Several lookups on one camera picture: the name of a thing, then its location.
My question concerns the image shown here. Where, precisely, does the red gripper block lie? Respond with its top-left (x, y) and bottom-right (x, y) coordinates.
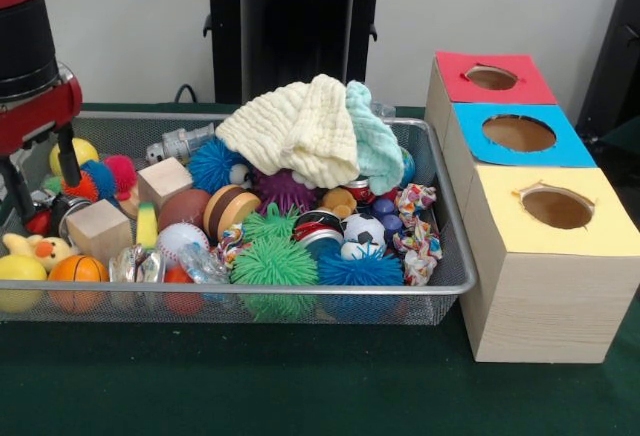
top-left (0, 74), bottom-right (84, 227)

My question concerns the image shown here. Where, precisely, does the cream white waffle cloth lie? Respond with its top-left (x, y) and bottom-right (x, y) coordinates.
top-left (214, 74), bottom-right (360, 190)

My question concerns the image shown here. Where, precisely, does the light blue cloth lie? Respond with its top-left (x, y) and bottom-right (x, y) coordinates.
top-left (344, 79), bottom-right (405, 196)

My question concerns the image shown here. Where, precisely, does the wooden box with three holes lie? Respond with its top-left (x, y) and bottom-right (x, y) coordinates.
top-left (423, 50), bottom-right (640, 365)

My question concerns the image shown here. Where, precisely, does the multicoloured spiky caterpillar toy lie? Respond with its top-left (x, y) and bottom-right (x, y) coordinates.
top-left (42, 154), bottom-right (137, 203)

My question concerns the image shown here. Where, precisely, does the yellow duck plush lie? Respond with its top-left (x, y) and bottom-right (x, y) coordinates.
top-left (2, 233), bottom-right (81, 272)

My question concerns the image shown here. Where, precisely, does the yellow foam ball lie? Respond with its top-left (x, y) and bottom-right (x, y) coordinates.
top-left (0, 254), bottom-right (49, 313)

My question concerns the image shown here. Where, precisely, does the small orange basketball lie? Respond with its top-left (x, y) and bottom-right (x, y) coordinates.
top-left (48, 254), bottom-right (110, 313)

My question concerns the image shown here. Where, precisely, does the plain wooden cube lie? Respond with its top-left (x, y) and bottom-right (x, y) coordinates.
top-left (137, 156), bottom-right (194, 210)

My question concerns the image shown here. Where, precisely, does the toy hamburger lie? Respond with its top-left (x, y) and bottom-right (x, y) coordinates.
top-left (202, 183), bottom-right (262, 240)

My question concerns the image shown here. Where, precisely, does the large green spiky ball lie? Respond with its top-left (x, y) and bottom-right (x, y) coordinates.
top-left (230, 235), bottom-right (321, 321)

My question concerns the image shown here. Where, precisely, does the small soccer ball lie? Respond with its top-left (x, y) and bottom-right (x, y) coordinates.
top-left (340, 212), bottom-right (387, 260)

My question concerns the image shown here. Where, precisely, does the blue spiky ball with eyes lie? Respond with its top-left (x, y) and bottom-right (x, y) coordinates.
top-left (315, 245), bottom-right (405, 320)

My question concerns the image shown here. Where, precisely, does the dark green side tablecloth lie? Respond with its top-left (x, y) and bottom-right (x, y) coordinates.
top-left (574, 116), bottom-right (640, 207)

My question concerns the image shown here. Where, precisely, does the black upright panel stand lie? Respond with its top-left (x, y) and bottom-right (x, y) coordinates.
top-left (574, 0), bottom-right (640, 132)

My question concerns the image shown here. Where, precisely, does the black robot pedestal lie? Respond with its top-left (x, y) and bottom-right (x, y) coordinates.
top-left (192, 0), bottom-right (404, 107)

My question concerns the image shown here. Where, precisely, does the shallow wire mesh bin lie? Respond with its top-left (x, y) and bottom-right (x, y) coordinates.
top-left (0, 109), bottom-right (479, 327)

